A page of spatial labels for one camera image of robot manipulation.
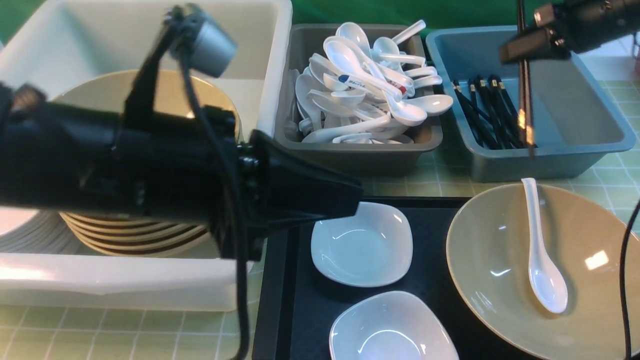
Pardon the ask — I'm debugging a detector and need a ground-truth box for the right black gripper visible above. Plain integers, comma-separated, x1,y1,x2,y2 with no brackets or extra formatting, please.
498,0,621,65

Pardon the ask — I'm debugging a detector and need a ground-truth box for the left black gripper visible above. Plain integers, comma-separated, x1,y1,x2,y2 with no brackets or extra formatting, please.
235,129,364,262

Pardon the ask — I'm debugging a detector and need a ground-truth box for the white square dish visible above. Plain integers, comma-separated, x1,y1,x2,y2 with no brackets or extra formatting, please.
310,202,414,288
329,291,459,360

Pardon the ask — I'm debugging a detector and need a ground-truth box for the white square dish front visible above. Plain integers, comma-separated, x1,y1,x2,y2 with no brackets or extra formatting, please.
329,291,459,360

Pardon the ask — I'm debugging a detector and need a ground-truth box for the tan noodle bowl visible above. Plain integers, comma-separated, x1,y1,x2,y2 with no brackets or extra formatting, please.
445,183,627,360

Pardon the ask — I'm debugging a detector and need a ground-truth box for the white soup spoon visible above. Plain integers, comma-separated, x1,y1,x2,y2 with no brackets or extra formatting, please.
521,178,569,314

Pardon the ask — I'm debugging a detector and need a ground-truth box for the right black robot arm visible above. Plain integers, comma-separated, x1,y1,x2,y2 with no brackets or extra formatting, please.
499,0,640,64

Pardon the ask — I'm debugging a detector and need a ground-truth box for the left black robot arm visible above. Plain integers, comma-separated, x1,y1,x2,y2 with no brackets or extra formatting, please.
1,84,364,261

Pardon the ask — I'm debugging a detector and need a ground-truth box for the stack of tan bowls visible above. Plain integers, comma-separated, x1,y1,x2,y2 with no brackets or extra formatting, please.
55,69,218,258

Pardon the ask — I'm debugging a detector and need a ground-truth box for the blue chopstick bin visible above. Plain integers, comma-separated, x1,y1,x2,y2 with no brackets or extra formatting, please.
425,25,636,183

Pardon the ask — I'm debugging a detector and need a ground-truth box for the bundle of black chopsticks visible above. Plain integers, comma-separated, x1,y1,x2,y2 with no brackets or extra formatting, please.
452,74,529,150

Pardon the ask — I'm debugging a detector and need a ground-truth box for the grey spoon bin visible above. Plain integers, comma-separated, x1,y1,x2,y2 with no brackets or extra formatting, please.
271,23,443,177

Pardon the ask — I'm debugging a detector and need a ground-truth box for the black serving tray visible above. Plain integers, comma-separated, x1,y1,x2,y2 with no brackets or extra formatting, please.
253,196,533,360

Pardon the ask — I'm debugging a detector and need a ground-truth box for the green backdrop cloth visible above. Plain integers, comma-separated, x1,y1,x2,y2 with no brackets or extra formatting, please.
0,0,594,52

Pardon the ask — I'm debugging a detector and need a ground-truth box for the pile of white spoons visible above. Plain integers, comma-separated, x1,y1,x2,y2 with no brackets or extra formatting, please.
285,19,454,144

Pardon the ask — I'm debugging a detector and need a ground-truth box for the stack of white dishes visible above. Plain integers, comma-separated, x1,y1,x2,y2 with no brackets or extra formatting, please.
0,207,82,255

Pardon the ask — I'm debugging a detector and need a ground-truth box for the large white plastic tub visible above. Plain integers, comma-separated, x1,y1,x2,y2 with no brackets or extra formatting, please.
1,0,293,312

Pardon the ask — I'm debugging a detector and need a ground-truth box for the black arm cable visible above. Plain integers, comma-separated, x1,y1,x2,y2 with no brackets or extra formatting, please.
165,5,251,360

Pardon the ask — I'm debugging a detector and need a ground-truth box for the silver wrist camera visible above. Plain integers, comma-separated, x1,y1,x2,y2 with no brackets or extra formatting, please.
170,3,238,78

